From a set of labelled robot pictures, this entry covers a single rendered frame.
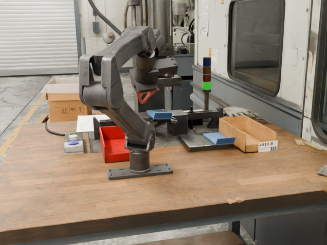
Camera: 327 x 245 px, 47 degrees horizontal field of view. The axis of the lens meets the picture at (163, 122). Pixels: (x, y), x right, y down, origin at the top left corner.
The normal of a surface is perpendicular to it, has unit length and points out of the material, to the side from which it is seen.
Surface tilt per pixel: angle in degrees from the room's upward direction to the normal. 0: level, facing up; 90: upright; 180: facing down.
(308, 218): 90
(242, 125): 90
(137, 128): 88
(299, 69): 90
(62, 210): 0
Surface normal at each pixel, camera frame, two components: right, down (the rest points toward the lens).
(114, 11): 0.16, 0.25
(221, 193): -0.02, -0.97
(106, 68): -0.40, 0.11
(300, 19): -0.99, 0.06
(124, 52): 0.91, 0.04
